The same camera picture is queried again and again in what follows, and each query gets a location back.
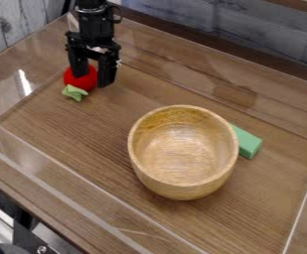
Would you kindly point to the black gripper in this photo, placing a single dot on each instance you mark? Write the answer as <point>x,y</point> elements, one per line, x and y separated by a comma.
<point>93,41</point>

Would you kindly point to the red plush strawberry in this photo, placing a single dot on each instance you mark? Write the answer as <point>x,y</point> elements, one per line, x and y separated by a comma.
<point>79,86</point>

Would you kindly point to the wooden bowl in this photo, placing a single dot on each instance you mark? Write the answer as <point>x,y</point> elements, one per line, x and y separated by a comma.
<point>183,151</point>

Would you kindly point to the green foam block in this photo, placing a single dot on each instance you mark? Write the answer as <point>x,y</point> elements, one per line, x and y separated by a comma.
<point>249,143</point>

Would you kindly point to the black metal stand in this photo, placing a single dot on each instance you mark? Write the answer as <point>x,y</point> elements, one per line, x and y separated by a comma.
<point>19,238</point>

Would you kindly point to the clear acrylic tray enclosure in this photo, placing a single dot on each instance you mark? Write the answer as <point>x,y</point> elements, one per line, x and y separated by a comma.
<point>65,165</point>

